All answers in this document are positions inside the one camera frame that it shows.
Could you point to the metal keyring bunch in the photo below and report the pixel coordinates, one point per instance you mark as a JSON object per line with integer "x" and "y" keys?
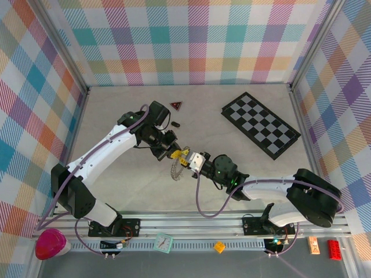
{"x": 175, "y": 173}

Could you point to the small black key fob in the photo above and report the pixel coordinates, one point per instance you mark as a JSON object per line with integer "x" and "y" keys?
{"x": 175, "y": 124}

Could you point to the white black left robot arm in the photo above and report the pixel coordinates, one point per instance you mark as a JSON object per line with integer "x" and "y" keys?
{"x": 98, "y": 156}

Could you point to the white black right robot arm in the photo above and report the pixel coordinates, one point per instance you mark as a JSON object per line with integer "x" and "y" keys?
{"x": 269, "y": 189}

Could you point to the black red triangle piece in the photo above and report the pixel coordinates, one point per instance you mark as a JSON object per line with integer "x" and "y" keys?
{"x": 176, "y": 106}

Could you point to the black grey chessboard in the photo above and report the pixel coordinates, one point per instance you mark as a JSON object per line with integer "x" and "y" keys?
{"x": 261, "y": 121}

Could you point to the yellow toy brick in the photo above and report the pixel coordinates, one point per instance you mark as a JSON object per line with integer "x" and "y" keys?
{"x": 219, "y": 247}

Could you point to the teal toy clock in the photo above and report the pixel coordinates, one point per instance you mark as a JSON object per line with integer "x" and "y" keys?
{"x": 163, "y": 243}

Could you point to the red toy brick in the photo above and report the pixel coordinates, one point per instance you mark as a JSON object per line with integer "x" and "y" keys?
{"x": 334, "y": 249}

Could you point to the pink cup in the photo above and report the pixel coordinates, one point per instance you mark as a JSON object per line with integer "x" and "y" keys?
{"x": 49, "y": 244}

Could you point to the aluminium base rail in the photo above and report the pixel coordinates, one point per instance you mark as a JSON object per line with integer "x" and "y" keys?
{"x": 188, "y": 223}

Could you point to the aluminium frame side rail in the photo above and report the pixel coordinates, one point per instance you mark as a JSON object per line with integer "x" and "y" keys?
{"x": 76, "y": 127}
{"x": 304, "y": 130}

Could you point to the aluminium frame post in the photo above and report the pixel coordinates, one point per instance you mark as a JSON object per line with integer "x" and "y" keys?
{"x": 63, "y": 46}
{"x": 313, "y": 43}

